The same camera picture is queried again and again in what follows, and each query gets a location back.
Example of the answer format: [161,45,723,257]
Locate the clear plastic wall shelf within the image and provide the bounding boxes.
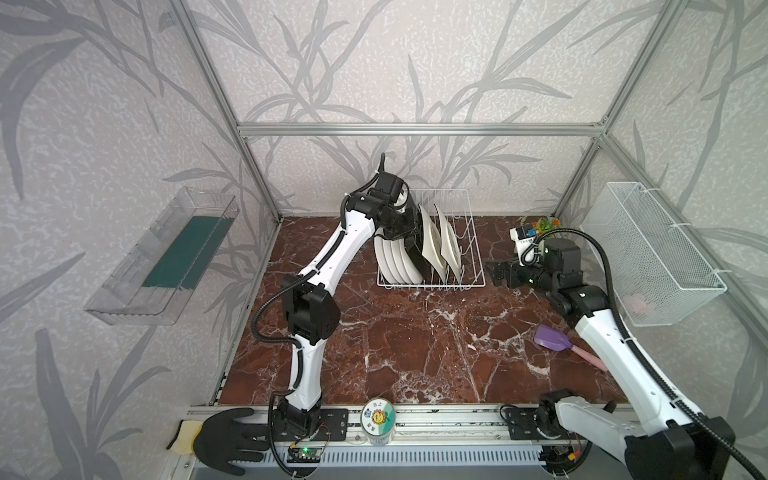
[84,187,239,326]

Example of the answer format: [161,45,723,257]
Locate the square white plate rear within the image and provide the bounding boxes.
[435,206,463,284]

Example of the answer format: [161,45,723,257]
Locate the white mesh wall basket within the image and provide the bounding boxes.
[581,182,727,327]

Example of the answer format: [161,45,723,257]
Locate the round tape roll green label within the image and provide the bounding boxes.
[360,398,396,445]

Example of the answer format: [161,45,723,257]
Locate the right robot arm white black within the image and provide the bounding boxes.
[489,224,765,479]

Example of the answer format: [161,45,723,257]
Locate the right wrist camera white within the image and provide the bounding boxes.
[510,223,537,262]

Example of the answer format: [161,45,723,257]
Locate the white pot artificial flowers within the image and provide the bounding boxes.
[524,217,561,239]

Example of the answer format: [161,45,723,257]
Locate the purple scoop pink handle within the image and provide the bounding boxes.
[534,325,608,372]

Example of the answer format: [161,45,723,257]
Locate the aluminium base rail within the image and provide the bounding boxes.
[161,403,685,480]

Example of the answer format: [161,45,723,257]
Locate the white wire dish rack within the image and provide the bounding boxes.
[377,189,485,291]

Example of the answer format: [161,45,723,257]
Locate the left green circuit board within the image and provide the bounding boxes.
[287,444,325,464]

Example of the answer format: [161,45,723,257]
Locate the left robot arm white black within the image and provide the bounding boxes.
[250,154,417,439]

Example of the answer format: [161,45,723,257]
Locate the square floral plate black rim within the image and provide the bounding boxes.
[405,206,433,283]

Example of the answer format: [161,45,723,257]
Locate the black glove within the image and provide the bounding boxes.
[192,407,270,477]

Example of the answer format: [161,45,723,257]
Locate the right circuit board wires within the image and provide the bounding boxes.
[538,443,586,475]

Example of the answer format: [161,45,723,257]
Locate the square white plate black rim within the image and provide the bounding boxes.
[419,204,448,283]

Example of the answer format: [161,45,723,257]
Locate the pink object in basket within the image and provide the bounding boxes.
[623,294,653,316]

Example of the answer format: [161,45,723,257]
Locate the round white plate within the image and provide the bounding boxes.
[374,236,390,283]
[382,240,401,285]
[397,239,423,285]
[390,240,411,285]

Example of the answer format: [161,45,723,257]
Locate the yellow sponge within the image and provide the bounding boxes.
[167,420,203,456]

